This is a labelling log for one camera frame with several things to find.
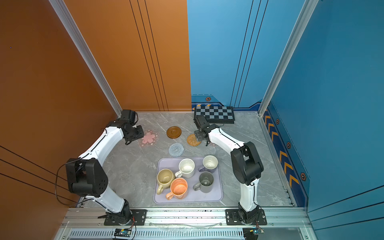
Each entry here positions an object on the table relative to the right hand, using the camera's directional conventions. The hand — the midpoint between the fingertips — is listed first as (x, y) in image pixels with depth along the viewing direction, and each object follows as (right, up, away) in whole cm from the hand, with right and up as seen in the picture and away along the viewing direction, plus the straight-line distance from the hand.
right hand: (203, 133), depth 96 cm
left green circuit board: (-40, -47, -24) cm, 66 cm away
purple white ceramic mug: (+4, -18, -6) cm, 20 cm away
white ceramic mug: (-10, -20, -7) cm, 24 cm away
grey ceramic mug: (+1, -28, -12) cm, 30 cm away
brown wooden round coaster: (-21, 0, +13) cm, 25 cm away
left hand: (-38, 0, -6) cm, 39 cm away
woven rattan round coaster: (-8, -6, +6) cm, 11 cm away
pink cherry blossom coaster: (-37, -4, +8) cm, 39 cm away
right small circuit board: (+21, -47, -25) cm, 57 cm away
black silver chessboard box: (+11, +13, +20) cm, 26 cm away
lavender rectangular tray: (-6, -33, -17) cm, 38 cm away
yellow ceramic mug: (-22, -25, -11) cm, 35 cm away
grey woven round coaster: (-18, -11, +3) cm, 21 cm away
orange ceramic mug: (-14, -30, -15) cm, 36 cm away
